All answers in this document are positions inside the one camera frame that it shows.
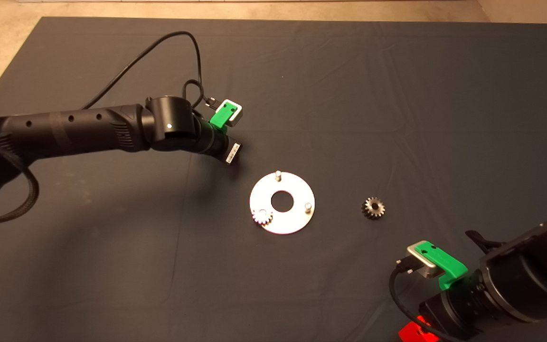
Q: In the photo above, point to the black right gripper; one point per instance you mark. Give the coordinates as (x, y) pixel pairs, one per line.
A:
(458, 313)

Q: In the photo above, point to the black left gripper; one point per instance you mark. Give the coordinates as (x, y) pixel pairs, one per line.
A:
(214, 142)

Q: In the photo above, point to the small steel planetary gear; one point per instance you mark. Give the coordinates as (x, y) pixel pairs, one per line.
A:
(373, 211)
(258, 220)

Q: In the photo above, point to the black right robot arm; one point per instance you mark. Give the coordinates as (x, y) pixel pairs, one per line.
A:
(534, 280)

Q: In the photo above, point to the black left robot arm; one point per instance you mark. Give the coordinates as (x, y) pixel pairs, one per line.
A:
(74, 130)

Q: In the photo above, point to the round metal carrier plate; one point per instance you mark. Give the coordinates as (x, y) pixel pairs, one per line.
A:
(297, 223)

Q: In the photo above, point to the dark grey table cloth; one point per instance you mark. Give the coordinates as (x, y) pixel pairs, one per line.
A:
(349, 95)

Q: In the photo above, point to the left wrist camera green mount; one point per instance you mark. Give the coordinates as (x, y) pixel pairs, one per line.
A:
(221, 116)

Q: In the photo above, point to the wrist camera green mount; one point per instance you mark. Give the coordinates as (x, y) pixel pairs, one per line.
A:
(221, 116)
(444, 263)

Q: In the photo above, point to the right wrist camera green mount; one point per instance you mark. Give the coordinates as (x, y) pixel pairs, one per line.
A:
(444, 263)

